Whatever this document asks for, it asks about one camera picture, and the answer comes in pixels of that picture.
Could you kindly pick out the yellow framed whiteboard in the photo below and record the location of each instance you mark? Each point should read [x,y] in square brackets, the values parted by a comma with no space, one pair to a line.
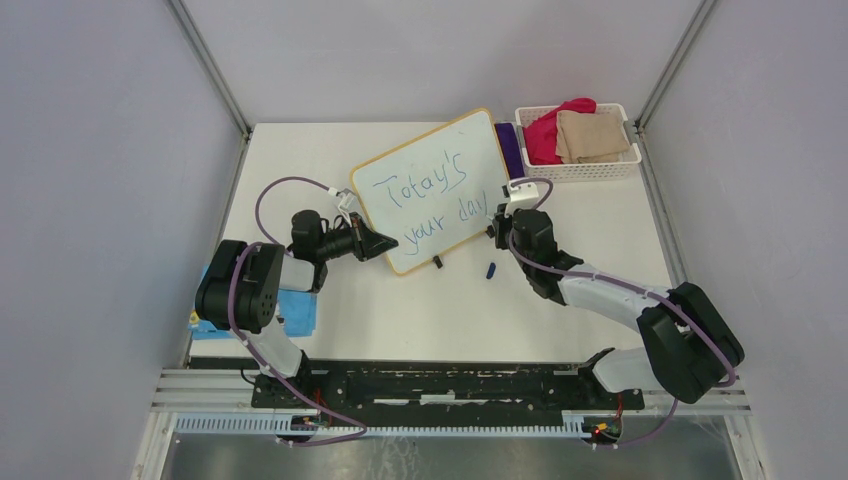
[436,191]

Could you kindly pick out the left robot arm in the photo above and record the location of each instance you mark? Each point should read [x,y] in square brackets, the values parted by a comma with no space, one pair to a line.
[239,291]

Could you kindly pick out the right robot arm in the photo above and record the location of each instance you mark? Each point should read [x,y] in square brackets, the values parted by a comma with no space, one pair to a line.
[687,347]

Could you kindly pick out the purple folded towel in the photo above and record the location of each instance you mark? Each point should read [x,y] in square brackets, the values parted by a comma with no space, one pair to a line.
[511,150]

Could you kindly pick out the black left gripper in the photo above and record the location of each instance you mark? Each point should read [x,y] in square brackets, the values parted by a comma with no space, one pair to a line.
[367,243]

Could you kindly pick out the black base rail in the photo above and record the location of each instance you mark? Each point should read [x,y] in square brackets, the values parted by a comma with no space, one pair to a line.
[421,394]

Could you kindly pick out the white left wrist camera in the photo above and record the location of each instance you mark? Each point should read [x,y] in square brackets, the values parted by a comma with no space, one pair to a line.
[345,201]

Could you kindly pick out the red cloth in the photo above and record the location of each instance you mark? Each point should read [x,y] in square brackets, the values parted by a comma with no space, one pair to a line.
[541,136]

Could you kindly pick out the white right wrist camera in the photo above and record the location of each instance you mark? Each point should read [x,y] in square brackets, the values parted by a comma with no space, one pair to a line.
[520,194]

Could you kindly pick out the beige folded cloth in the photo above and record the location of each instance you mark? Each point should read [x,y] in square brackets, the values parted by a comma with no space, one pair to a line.
[589,138]

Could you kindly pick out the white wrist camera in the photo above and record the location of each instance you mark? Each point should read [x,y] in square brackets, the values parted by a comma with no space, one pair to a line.
[520,194]
[345,201]

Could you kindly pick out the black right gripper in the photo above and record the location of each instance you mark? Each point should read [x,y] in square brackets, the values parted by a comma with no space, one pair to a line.
[500,222]

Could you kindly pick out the white slotted cable duct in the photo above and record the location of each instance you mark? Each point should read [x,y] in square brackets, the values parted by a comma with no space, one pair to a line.
[288,425]

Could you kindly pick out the white plastic basket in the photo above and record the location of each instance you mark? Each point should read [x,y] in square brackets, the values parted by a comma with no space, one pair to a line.
[627,162]

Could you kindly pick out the blue cartoon cloth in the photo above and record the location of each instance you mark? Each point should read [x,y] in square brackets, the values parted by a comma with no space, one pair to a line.
[295,311]

